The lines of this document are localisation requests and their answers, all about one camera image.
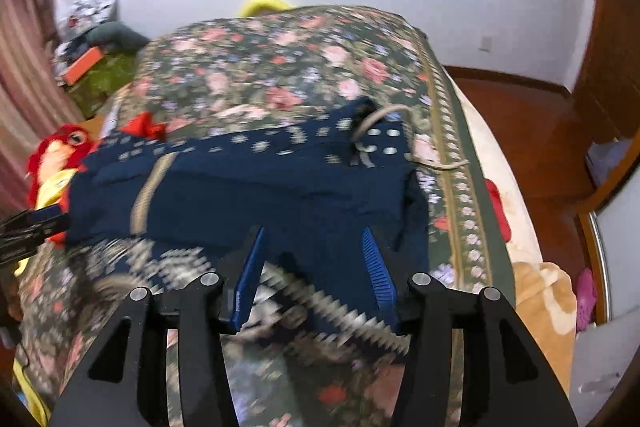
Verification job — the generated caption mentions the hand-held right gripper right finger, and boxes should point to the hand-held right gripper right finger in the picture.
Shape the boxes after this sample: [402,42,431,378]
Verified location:
[360,227,578,427]

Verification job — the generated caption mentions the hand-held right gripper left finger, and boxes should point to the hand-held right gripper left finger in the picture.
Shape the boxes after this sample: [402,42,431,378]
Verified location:
[47,224,271,427]

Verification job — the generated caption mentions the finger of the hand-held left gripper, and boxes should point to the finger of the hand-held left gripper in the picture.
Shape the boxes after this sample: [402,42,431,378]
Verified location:
[0,207,72,236]
[0,233,40,266]

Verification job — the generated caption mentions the navy patterned garment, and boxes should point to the navy patterned garment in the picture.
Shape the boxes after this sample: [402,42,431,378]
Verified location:
[62,96,471,353]

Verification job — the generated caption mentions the yellow blanket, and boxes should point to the yellow blanket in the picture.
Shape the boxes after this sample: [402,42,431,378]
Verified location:
[12,169,76,278]

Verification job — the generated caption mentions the red plush toy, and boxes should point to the red plush toy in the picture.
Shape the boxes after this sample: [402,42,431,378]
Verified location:
[25,124,101,208]

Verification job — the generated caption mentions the red flat item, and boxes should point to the red flat item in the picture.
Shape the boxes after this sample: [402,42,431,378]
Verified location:
[484,179,513,243]

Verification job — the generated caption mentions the red cloth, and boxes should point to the red cloth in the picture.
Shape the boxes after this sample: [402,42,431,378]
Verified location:
[122,111,168,142]

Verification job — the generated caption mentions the pink curtain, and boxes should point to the pink curtain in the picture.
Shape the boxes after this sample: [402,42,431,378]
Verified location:
[0,0,86,218]

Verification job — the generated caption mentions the white mattress sheet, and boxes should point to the white mattress sheet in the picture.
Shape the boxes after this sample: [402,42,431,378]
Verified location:
[450,74,546,308]

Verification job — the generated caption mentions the green patterned cloth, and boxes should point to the green patterned cloth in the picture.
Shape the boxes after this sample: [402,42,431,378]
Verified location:
[65,49,143,118]

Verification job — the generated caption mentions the orange box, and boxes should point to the orange box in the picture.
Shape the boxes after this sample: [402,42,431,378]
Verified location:
[62,46,106,85]

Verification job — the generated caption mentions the tan plush blanket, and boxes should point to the tan plush blanket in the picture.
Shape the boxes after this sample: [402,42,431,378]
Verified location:
[512,261,578,398]

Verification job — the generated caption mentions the grey cushion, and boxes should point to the grey cushion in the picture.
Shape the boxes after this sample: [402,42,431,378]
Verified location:
[82,22,151,52]

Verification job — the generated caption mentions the pink item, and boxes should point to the pink item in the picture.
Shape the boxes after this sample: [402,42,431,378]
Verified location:
[575,268,598,333]

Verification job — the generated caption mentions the green floral bedspread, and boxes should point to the green floral bedspread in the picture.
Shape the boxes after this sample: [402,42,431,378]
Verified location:
[15,4,516,427]

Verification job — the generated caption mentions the pile of assorted clutter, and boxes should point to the pile of assorted clutter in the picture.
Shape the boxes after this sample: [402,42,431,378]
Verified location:
[52,0,121,72]

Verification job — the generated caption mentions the white door panel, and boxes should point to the white door panel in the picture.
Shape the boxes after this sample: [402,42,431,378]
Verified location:
[590,177,640,328]

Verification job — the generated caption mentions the pale blue cloth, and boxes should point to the pale blue cloth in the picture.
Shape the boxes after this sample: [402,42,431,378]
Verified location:
[587,139,633,188]

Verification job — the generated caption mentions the yellow plastic item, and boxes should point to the yellow plastic item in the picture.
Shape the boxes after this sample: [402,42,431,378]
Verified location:
[237,0,296,18]

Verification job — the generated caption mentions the wooden wardrobe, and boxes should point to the wooden wardrobe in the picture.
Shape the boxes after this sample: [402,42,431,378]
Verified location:
[570,0,640,328]

